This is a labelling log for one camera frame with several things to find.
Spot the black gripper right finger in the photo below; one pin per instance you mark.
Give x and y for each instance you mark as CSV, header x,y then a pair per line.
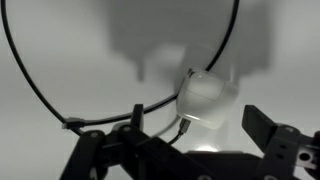
x,y
284,147

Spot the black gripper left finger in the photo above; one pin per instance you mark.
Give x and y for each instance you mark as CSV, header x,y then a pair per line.
x,y
141,156

